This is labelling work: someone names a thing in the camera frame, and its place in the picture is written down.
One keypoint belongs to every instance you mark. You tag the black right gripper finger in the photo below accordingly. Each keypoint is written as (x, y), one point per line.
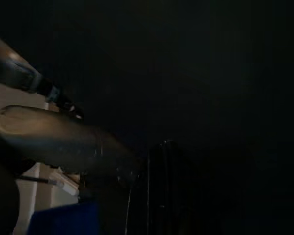
(165, 191)

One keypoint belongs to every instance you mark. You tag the black floor mat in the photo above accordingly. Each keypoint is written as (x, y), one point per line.
(63, 220)

